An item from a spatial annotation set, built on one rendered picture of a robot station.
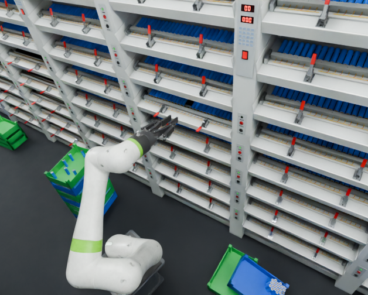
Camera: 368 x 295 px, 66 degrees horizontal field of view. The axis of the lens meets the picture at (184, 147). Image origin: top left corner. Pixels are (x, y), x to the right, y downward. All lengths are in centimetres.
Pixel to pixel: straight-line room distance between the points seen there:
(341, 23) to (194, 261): 160
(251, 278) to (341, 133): 110
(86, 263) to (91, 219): 16
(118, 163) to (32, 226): 163
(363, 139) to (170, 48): 85
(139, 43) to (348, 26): 86
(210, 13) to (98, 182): 75
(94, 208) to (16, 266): 139
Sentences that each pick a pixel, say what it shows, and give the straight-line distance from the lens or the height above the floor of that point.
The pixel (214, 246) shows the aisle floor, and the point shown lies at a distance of 207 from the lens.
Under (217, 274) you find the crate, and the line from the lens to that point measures 199.
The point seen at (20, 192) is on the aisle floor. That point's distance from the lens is 289.
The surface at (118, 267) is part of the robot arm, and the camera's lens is 113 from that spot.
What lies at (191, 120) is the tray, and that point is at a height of 93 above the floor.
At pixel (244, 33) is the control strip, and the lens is 106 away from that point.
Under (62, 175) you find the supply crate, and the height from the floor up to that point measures 48.
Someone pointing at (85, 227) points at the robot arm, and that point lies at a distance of 115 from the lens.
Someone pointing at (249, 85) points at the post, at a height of 124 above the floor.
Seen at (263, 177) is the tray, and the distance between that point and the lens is 147.
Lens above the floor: 187
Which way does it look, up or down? 45 degrees down
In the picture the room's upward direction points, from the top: 8 degrees counter-clockwise
